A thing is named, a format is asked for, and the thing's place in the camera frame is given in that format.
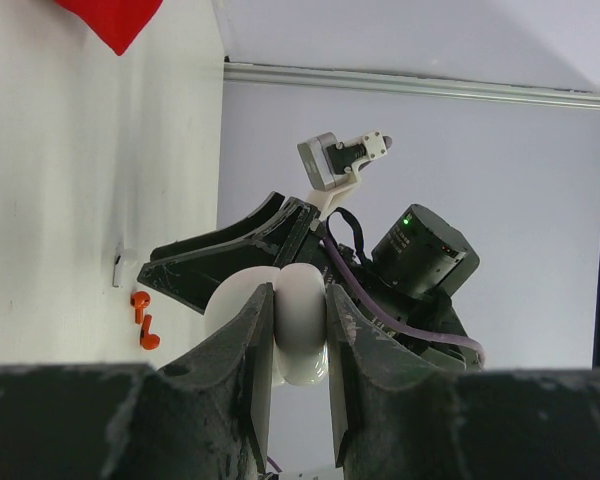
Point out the red cloth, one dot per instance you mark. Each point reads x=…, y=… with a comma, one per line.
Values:
x=116, y=22

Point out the orange earbud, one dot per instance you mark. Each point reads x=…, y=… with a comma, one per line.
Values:
x=139, y=301
x=148, y=340

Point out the white earbud charging case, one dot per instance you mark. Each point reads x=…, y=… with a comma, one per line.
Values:
x=300, y=354

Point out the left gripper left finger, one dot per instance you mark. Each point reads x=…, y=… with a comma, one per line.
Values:
x=217, y=411

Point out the white earbud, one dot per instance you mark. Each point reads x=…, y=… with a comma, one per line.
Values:
x=125, y=260

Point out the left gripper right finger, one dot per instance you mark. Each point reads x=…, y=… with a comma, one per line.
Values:
x=389, y=407

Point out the orange earbud right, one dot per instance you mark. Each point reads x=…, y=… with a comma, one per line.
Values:
x=148, y=340

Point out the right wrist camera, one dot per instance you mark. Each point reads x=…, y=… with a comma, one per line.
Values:
x=334, y=167

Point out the orange earbud left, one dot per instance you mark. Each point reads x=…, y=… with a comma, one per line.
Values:
x=139, y=301

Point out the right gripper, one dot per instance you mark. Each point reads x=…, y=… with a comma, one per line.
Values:
x=189, y=271

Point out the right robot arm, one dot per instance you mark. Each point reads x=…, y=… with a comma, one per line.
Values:
x=412, y=273

